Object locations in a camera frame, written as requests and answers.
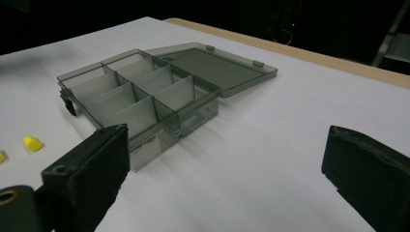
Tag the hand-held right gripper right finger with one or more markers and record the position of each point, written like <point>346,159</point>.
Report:
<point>367,174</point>

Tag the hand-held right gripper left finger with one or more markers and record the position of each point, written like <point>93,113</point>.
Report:
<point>87,174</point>

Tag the metal stand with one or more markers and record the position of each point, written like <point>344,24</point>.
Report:
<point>391,35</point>

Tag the yellow foam earplug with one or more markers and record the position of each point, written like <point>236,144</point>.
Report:
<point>31,143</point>
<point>1,157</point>

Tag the clear grey plastic organizer box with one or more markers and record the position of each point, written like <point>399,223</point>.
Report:
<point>151,93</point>

